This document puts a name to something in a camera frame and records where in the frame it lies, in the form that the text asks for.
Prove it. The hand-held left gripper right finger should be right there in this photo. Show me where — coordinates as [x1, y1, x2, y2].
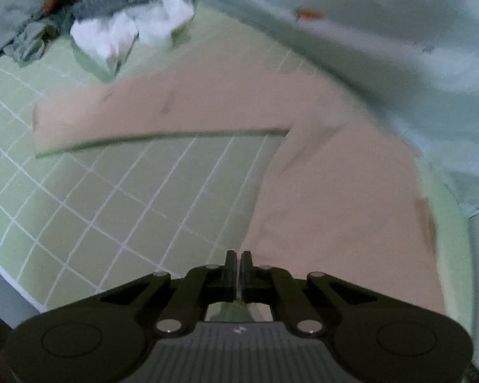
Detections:
[239, 251, 380, 336]

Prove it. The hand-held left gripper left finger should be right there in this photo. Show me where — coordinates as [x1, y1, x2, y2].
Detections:
[100, 249, 239, 336]

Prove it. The beige long-sleeve garment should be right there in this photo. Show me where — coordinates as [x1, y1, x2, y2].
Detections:
[32, 54, 450, 322]

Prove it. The green grid mat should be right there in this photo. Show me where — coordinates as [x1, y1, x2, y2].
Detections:
[0, 0, 477, 316]

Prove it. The white garment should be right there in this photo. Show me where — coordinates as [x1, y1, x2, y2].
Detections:
[70, 0, 196, 84]

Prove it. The light blue printed bedsheet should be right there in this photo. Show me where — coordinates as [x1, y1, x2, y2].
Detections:
[195, 0, 479, 218]

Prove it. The grey-green garment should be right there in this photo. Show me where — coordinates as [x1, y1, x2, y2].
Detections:
[0, 0, 76, 62]

